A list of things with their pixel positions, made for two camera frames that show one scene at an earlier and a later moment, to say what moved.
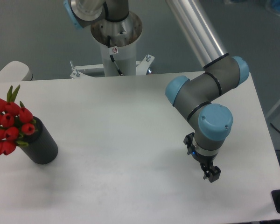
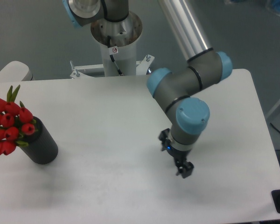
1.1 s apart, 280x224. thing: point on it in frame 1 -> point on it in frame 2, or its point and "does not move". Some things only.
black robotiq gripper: (214, 173) -> (185, 168)
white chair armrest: (15, 71) does not move
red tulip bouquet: (10, 121) does not move
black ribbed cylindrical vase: (42, 147) does not move
